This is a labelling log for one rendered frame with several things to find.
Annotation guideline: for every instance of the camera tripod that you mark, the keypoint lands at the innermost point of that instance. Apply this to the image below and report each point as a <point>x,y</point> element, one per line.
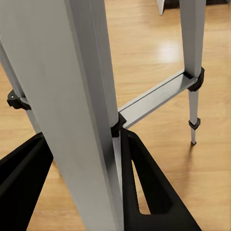
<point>56,55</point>

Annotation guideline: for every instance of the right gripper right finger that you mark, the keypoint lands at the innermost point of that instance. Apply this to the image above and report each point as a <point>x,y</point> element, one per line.
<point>167,211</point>

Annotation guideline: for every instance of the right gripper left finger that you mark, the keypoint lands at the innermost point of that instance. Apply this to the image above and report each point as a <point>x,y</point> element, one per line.
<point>22,175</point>

